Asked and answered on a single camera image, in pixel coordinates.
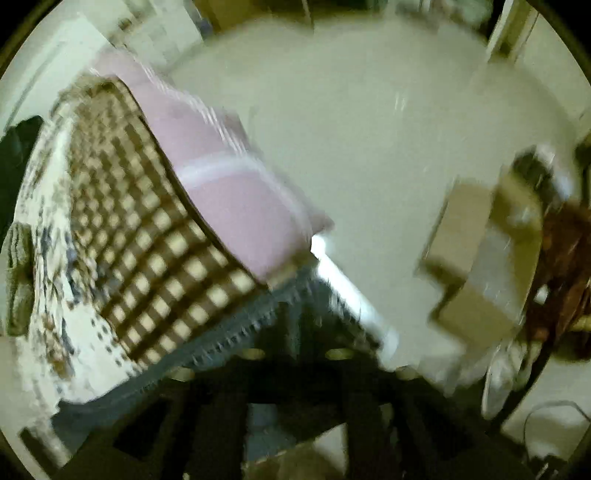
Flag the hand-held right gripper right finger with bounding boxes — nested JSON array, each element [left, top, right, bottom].
[[298, 320, 548, 480]]

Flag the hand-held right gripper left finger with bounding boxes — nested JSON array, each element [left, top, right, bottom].
[[58, 318, 298, 480]]

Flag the dark blue jeans pants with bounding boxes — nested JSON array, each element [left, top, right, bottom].
[[51, 265, 386, 462]]

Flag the grey folded pants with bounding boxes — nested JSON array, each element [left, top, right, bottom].
[[0, 220, 37, 337]]

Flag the white crumpled cloth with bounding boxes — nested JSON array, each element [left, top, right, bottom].
[[480, 339, 543, 418]]

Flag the brown checked blanket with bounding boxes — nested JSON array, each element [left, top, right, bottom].
[[65, 76, 273, 370]]

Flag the brown cardboard box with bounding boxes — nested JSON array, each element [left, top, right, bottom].
[[418, 178, 546, 354]]

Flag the pink striped bed sheet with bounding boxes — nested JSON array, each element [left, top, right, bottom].
[[90, 48, 335, 284]]

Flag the reddish brown cloth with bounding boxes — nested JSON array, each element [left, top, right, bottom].
[[526, 198, 591, 363]]

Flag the dark green fleece blanket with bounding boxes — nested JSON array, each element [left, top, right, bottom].
[[0, 114, 46, 245]]

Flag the thin black cable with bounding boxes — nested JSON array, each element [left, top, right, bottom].
[[522, 399, 589, 464]]

